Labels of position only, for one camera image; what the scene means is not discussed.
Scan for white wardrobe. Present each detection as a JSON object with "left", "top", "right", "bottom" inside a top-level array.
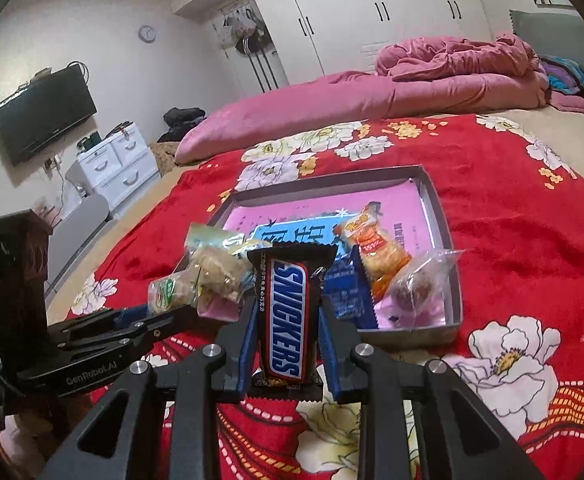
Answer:
[{"left": 169, "top": 0, "right": 495, "bottom": 93}]

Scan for brown chocolate bar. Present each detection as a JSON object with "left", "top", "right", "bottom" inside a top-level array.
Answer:
[{"left": 247, "top": 241, "right": 337, "bottom": 402}]

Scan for person's left forearm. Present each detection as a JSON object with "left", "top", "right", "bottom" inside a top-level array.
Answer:
[{"left": 0, "top": 410, "right": 58, "bottom": 480}]

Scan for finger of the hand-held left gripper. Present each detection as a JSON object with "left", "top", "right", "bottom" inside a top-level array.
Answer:
[
  {"left": 47, "top": 306, "right": 150, "bottom": 337},
  {"left": 61, "top": 306, "right": 197, "bottom": 352}
]

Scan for blue snack packet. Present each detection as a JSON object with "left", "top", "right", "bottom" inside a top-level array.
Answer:
[{"left": 322, "top": 247, "right": 380, "bottom": 331}]

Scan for clear red date packet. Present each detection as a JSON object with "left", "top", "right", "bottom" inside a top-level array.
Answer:
[{"left": 382, "top": 247, "right": 467, "bottom": 318}]

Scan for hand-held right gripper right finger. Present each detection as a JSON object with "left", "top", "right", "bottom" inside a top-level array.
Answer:
[{"left": 319, "top": 292, "right": 547, "bottom": 480}]

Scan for dark clothes pile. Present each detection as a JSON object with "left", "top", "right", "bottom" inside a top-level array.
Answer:
[{"left": 158, "top": 106, "right": 207, "bottom": 143}]

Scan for brown fuzzy cloth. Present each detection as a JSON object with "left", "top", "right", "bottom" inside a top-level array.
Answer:
[{"left": 149, "top": 142, "right": 183, "bottom": 178}]

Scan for grey padded headboard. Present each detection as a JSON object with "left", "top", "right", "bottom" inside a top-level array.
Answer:
[{"left": 509, "top": 9, "right": 584, "bottom": 126}]

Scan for clear round cookie packet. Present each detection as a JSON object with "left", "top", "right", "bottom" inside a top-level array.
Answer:
[{"left": 147, "top": 272, "right": 197, "bottom": 317}]

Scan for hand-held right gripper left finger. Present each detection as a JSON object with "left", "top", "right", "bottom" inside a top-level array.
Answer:
[{"left": 37, "top": 292, "right": 260, "bottom": 480}]

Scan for pink quilt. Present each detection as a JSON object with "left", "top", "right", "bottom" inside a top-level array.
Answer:
[{"left": 174, "top": 71, "right": 584, "bottom": 166}]

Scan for black wall television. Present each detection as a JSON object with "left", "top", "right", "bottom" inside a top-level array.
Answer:
[{"left": 0, "top": 65, "right": 98, "bottom": 167}]

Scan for red floral blanket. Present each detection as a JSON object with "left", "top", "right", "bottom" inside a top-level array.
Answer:
[{"left": 44, "top": 112, "right": 584, "bottom": 480}]

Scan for clear brown cookie packet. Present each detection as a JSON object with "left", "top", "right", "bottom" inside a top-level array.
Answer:
[{"left": 192, "top": 245, "right": 255, "bottom": 321}]

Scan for orange snack packet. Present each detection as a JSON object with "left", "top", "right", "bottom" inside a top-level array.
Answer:
[{"left": 334, "top": 202, "right": 413, "bottom": 303}]

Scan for blue purple cloth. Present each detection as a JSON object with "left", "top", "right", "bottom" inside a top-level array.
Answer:
[{"left": 539, "top": 55, "right": 584, "bottom": 98}]

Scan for white drawer cabinet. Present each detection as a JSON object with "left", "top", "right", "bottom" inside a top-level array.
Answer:
[{"left": 64, "top": 122, "right": 161, "bottom": 211}]

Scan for hanging bags on rack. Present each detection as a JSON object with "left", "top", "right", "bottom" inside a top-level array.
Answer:
[{"left": 219, "top": 2, "right": 280, "bottom": 93}]

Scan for grey cardboard tray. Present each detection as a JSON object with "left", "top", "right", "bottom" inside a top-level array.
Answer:
[{"left": 174, "top": 164, "right": 463, "bottom": 351}]

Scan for pink book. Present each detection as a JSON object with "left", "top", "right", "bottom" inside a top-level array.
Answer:
[{"left": 222, "top": 185, "right": 427, "bottom": 271}]

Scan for crumpled pink blanket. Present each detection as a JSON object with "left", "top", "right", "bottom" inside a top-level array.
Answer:
[{"left": 374, "top": 34, "right": 542, "bottom": 83}]

